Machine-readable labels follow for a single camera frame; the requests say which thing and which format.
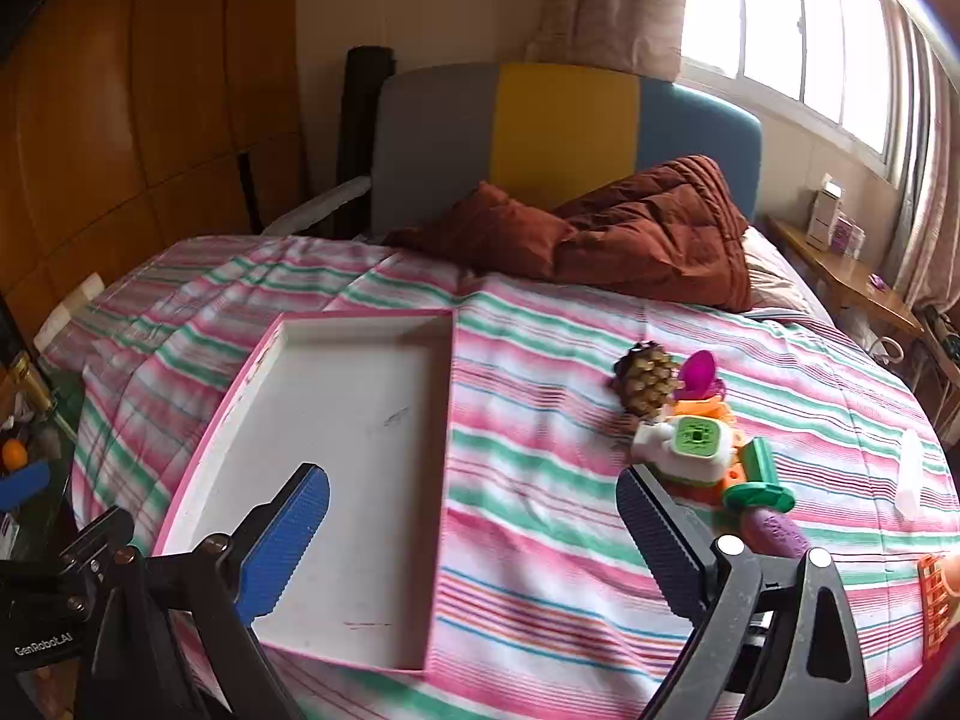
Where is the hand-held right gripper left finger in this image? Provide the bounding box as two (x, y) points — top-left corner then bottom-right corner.
(79, 463), (331, 720)

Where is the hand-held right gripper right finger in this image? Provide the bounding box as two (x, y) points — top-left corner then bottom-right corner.
(615, 463), (871, 720)

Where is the orange linking cube block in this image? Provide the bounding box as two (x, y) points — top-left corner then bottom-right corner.
(664, 457), (751, 511)

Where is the white green toy camera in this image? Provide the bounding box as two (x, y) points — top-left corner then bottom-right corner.
(630, 414), (732, 487)

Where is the purple patterned egg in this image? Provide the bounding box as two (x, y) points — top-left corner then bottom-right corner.
(739, 508), (811, 560)

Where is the green plastic spool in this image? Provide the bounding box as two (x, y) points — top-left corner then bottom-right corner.
(721, 436), (796, 515)

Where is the pink-rimmed white cardboard box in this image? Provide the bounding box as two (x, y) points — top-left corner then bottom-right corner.
(154, 307), (456, 674)

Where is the yellow-orange plastic scoop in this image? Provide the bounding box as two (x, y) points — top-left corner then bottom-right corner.
(675, 397), (740, 428)

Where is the brown spiky ball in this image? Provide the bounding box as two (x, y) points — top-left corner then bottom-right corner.
(611, 341), (683, 419)

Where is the magenta plastic cup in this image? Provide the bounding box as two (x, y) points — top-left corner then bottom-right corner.
(673, 350), (728, 402)

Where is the blue plastic object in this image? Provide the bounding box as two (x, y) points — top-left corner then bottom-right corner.
(0, 460), (52, 511)

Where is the striped pink green bedsheet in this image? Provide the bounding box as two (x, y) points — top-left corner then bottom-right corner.
(37, 235), (960, 720)

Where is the translucent white tube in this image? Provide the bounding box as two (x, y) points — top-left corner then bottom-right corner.
(894, 427), (925, 520)

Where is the orange plastic grid toy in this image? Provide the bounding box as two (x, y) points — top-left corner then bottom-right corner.
(916, 553), (955, 657)

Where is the beige pillow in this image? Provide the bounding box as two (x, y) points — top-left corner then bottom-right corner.
(742, 227), (833, 323)

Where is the brown quilted duvet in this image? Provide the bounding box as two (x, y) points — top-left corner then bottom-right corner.
(386, 155), (755, 314)

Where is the wooden bedside table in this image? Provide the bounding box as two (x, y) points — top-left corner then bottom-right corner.
(765, 216), (923, 361)

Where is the white carton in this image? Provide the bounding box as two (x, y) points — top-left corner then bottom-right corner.
(806, 174), (845, 252)

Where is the black rolled mat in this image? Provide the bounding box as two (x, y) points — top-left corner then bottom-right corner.
(335, 46), (396, 241)

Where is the grey yellow blue headboard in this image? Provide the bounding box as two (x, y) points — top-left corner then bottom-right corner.
(373, 62), (764, 237)

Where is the beige patterned curtain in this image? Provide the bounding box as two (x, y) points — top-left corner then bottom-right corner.
(892, 15), (960, 316)
(525, 0), (687, 80)

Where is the wooden wardrobe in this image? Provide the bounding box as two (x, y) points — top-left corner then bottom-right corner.
(0, 0), (308, 346)

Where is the bright window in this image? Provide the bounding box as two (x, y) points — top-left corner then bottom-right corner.
(679, 0), (912, 181)

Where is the white bed side rail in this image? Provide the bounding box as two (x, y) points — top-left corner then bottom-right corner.
(262, 176), (374, 237)

